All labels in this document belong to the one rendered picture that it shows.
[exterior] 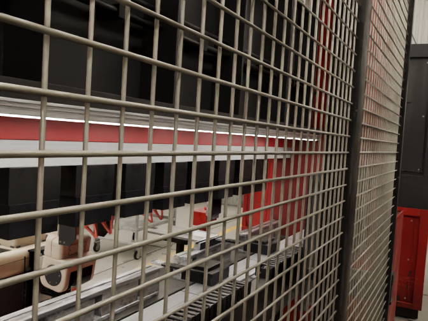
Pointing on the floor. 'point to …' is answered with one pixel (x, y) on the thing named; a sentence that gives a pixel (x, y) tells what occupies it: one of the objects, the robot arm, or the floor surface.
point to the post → (349, 193)
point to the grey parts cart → (137, 224)
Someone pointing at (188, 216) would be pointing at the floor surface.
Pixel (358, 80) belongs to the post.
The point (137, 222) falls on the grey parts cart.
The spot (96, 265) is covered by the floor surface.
